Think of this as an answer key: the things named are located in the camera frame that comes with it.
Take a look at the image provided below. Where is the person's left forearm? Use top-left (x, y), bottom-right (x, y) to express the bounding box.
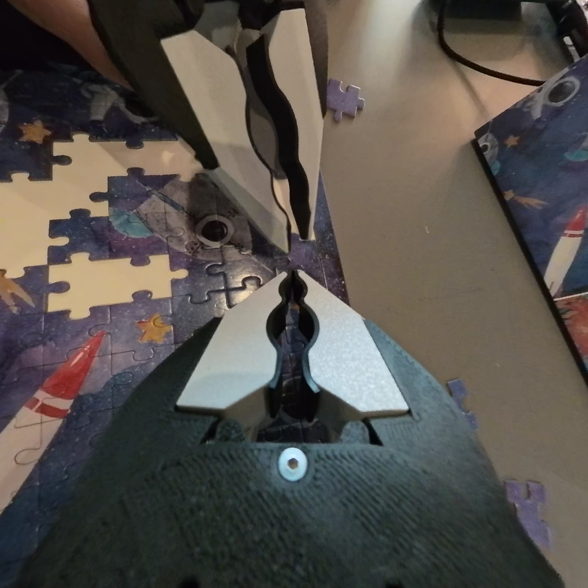
top-left (7, 0), bottom-right (136, 90)

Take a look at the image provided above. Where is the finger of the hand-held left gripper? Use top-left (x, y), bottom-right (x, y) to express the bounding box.
top-left (161, 30), bottom-right (292, 252)
top-left (246, 0), bottom-right (326, 240)

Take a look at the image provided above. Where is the space jigsaw puzzle board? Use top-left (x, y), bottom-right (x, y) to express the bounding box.
top-left (0, 64), bottom-right (350, 586)

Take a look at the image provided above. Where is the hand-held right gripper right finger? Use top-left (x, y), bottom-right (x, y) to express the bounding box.
top-left (293, 271), bottom-right (410, 431)

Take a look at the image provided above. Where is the black cable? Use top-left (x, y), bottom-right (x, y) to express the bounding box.
top-left (434, 0), bottom-right (547, 88)

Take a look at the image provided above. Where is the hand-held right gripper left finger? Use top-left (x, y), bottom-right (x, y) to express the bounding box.
top-left (176, 271), bottom-right (290, 431)

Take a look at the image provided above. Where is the illustrated puzzle box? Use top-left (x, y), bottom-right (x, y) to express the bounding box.
top-left (473, 60), bottom-right (588, 386)

